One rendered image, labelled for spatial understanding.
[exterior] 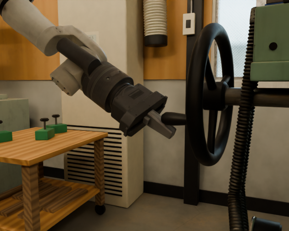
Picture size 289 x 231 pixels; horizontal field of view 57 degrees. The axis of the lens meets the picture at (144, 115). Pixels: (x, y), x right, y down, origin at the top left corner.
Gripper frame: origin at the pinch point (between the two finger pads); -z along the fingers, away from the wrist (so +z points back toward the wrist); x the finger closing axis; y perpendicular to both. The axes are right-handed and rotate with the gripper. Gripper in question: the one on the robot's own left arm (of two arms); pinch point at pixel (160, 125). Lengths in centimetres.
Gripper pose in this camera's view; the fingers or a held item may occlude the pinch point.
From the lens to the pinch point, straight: 51.8
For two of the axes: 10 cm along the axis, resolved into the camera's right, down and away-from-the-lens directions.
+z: -7.6, -5.5, 3.5
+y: 1.8, -6.9, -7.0
